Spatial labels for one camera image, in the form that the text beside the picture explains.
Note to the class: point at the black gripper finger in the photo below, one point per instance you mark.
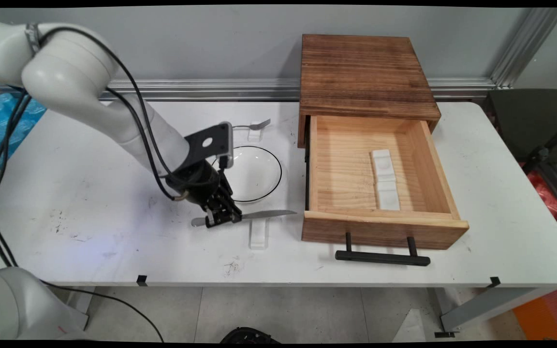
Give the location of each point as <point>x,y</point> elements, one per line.
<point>214,217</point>
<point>230,208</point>

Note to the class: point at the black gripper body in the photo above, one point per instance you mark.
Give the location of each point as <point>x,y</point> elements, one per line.
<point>201,186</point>

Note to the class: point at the metal table knife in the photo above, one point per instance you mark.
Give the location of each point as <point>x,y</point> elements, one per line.
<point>269,214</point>

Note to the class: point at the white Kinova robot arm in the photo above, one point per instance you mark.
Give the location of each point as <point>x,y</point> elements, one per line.
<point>65,72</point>

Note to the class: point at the white ceramic cutlery rest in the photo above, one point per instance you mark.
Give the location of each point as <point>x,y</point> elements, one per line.
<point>254,136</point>
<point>388,198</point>
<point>258,237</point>
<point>382,164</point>

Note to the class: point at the white plate with black rim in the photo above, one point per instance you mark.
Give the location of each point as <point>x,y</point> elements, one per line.
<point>254,174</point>

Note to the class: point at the metal fork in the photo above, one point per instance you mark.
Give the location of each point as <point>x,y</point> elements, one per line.
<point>261,124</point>

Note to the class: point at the black tape tab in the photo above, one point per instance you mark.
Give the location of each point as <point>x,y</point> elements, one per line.
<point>141,280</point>
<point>495,282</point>

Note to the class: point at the light wooden drawer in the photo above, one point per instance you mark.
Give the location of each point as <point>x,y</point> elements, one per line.
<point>346,179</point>

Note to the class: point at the black round device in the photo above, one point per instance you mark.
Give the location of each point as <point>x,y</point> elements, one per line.
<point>249,336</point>

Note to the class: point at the narrow white table leg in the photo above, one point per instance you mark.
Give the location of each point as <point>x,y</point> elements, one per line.
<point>82,304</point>

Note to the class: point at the blue bubble wrap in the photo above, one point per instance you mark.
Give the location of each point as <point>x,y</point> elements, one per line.
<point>3,125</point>

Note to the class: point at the black table foot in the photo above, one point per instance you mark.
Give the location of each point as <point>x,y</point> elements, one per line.
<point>445,334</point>

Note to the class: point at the wide white table leg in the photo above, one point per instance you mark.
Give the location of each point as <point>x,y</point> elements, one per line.
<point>481,307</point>

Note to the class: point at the red bag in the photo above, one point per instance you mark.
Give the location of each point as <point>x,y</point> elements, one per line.
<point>547,193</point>

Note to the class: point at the slanted aluminium profile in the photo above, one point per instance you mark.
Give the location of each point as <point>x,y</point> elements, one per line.
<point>525,48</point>

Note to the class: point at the orange box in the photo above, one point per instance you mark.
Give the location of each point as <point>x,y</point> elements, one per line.
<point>549,314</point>

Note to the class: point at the black camera mounting bracket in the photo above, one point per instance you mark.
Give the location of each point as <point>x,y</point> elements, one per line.
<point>196,147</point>

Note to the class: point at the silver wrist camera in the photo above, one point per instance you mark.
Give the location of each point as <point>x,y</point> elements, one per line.
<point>229,145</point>

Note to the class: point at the horizontal aluminium rail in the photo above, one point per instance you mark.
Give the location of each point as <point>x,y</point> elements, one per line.
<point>211,89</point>

